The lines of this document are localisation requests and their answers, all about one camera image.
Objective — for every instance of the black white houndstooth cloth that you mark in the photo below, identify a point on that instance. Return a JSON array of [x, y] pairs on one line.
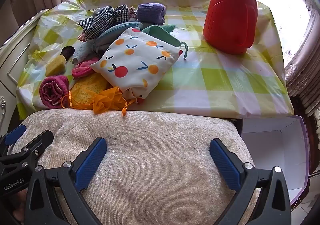
[[97, 24]]

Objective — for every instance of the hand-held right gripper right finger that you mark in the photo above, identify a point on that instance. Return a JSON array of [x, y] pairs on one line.
[[222, 162]]

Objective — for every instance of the orange organza bag yellow sponge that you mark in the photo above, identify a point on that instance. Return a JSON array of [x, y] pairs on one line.
[[87, 90]]

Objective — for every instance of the dark brown fuzzy item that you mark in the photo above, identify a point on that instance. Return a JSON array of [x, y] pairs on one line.
[[67, 51]]

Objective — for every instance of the white cardboard box purple rim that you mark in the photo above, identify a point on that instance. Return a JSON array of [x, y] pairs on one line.
[[270, 145]]

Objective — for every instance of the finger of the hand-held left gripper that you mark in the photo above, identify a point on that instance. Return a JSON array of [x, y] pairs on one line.
[[15, 133], [30, 150]]

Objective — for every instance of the green checkered plastic tablecloth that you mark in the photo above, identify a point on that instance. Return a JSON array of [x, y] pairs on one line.
[[212, 82]]

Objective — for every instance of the plain yellow sponge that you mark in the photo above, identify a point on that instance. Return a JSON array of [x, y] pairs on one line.
[[55, 66]]

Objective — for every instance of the green cloth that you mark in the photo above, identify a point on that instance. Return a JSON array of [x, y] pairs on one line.
[[162, 32]]

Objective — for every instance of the pink flower cloth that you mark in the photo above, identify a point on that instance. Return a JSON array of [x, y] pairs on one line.
[[81, 70]]

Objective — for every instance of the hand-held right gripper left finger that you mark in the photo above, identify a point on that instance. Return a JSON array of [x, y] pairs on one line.
[[91, 162]]

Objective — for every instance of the red thermos flask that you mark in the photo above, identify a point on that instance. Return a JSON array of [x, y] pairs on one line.
[[230, 20]]

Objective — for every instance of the beige plush cushion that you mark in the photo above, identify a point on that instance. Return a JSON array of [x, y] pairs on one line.
[[155, 145]]

